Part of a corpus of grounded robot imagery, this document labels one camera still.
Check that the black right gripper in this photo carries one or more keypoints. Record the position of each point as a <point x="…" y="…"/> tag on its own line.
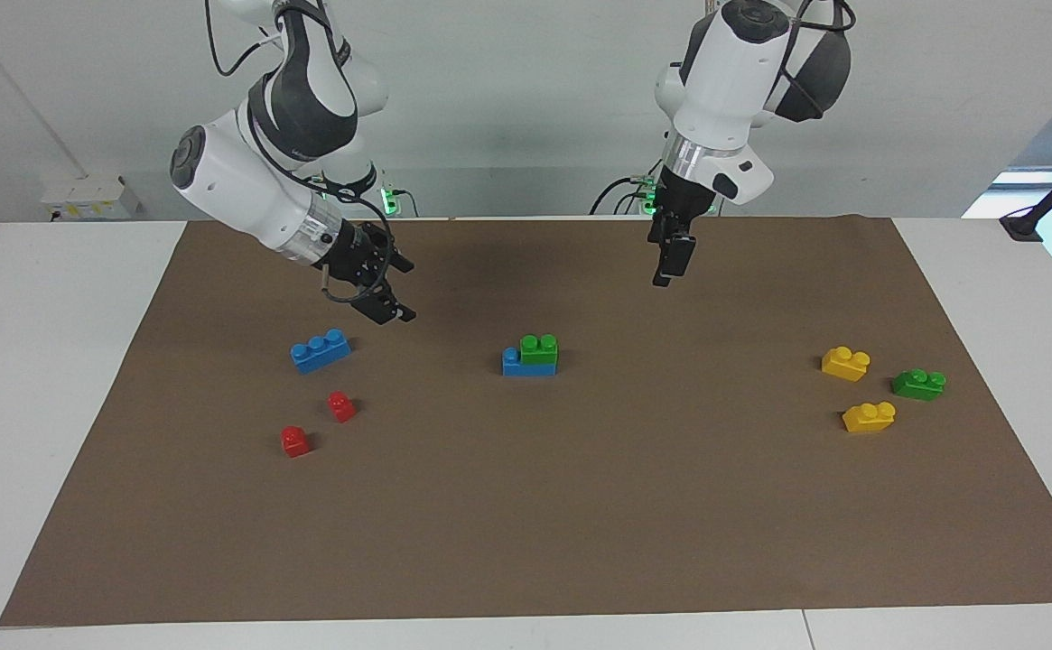
<point x="354" y="257"/>

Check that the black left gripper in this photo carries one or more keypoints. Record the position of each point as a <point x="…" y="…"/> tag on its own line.
<point x="677" y="203"/>

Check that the blue three-stud toy block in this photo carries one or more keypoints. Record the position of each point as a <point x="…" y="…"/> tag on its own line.
<point x="512" y="364"/>
<point x="320" y="352"/>

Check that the green two-stud toy block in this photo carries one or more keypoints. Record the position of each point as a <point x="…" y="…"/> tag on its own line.
<point x="539" y="350"/>
<point x="918" y="385"/>

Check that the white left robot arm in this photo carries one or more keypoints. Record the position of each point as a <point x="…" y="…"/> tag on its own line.
<point x="724" y="72"/>

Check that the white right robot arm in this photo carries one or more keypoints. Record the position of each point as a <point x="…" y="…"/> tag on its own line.
<point x="237" y="185"/>

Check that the red one-stud toy block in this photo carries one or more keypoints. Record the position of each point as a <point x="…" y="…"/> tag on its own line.
<point x="295" y="441"/>
<point x="341" y="406"/>

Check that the yellow two-stud toy block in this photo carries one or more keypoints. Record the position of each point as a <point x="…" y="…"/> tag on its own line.
<point x="869" y="418"/>
<point x="845" y="364"/>

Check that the brown table mat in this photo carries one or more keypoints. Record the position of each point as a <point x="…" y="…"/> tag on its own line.
<point x="526" y="506"/>

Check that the white wall socket box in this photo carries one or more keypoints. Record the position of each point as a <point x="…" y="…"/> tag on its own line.
<point x="92" y="194"/>

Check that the black camera stand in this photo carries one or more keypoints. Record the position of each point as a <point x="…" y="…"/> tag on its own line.
<point x="1022" y="226"/>

